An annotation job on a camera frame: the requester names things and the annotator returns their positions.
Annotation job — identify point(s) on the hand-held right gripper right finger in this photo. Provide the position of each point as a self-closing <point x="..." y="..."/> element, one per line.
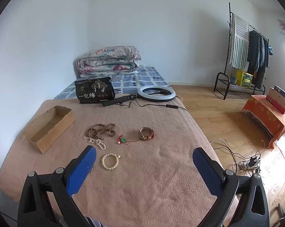
<point x="205" y="170"/>

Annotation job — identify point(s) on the tan fleece blanket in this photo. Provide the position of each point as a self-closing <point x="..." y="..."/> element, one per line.
<point x="144" y="182"/>

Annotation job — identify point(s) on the white power strip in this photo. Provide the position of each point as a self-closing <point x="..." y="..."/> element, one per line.
<point x="242" y="165"/>

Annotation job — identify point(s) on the dark blue long box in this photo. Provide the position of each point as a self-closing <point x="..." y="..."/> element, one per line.
<point x="283" y="92"/>

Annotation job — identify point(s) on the blue checked bed sheet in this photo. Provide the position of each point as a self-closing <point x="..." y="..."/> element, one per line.
<point x="128" y="85"/>

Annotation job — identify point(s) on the cardboard box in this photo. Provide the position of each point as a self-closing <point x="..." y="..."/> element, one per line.
<point x="62" y="121"/>

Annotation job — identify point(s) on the black plug charger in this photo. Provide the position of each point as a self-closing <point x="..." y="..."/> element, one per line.
<point x="253" y="162"/>

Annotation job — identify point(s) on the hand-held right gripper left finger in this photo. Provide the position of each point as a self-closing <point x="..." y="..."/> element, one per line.
<point x="85" y="165"/>

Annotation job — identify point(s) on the striped hanging towel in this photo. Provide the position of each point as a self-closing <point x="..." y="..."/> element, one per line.
<point x="239" y="47"/>

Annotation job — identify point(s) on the dark hanging clothes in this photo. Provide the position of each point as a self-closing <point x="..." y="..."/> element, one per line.
<point x="253" y="52"/>

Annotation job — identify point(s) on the striped clothing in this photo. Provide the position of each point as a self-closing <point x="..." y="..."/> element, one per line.
<point x="95" y="223"/>

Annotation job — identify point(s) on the orange cloth covered table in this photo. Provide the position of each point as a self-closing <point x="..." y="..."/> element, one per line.
<point x="263" y="115"/>

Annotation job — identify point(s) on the black snack bag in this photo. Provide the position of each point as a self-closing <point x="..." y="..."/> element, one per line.
<point x="92" y="92"/>

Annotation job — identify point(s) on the blue hanging cloth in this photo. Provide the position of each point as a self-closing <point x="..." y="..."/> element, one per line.
<point x="270" y="50"/>

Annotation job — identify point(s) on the folded floral quilt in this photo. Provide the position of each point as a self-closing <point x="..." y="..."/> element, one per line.
<point x="109" y="59"/>

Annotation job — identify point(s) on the red flat box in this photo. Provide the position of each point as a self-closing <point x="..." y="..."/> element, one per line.
<point x="275" y="104"/>

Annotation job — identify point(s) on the black folded tripod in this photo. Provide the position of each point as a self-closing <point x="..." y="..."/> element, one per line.
<point x="114" y="101"/>

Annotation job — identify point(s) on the yellow box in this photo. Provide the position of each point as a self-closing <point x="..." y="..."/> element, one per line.
<point x="243" y="78"/>

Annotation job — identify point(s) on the black metal clothes rack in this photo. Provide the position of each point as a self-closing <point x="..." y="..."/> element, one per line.
<point x="229" y="40"/>

